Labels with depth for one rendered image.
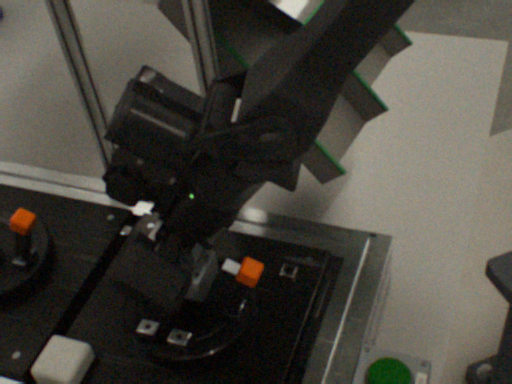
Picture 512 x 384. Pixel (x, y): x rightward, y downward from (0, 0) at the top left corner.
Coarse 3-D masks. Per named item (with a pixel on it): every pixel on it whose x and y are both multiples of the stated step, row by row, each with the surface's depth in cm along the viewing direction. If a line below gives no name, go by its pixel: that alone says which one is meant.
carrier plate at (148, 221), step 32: (256, 256) 79; (288, 256) 79; (320, 256) 78; (96, 288) 78; (256, 288) 76; (288, 288) 75; (320, 288) 77; (96, 320) 75; (256, 320) 73; (288, 320) 72; (96, 352) 72; (128, 352) 72; (256, 352) 70; (288, 352) 70
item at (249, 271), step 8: (224, 264) 66; (232, 264) 66; (240, 264) 67; (248, 264) 65; (256, 264) 65; (224, 272) 66; (232, 272) 66; (240, 272) 65; (248, 272) 65; (256, 272) 65; (240, 280) 65; (248, 280) 65; (256, 280) 65; (240, 288) 67; (248, 288) 67; (232, 296) 68; (240, 296) 68; (232, 304) 69; (240, 304) 69
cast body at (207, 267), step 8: (160, 224) 68; (152, 232) 67; (168, 232) 66; (160, 240) 65; (200, 248) 68; (200, 256) 69; (208, 256) 69; (200, 264) 68; (208, 264) 68; (216, 264) 70; (192, 272) 67; (200, 272) 67; (208, 272) 68; (216, 272) 70; (192, 280) 67; (200, 280) 67; (208, 280) 69; (192, 288) 67; (200, 288) 67; (208, 288) 69; (192, 296) 68; (200, 296) 68
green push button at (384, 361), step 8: (384, 360) 68; (392, 360) 68; (376, 368) 67; (384, 368) 67; (392, 368) 67; (400, 368) 67; (368, 376) 67; (376, 376) 67; (384, 376) 67; (392, 376) 67; (400, 376) 67; (408, 376) 67
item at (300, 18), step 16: (240, 0) 71; (256, 0) 70; (272, 0) 72; (288, 0) 73; (304, 0) 74; (320, 0) 74; (272, 16) 70; (288, 16) 69; (304, 16) 72; (288, 32) 70
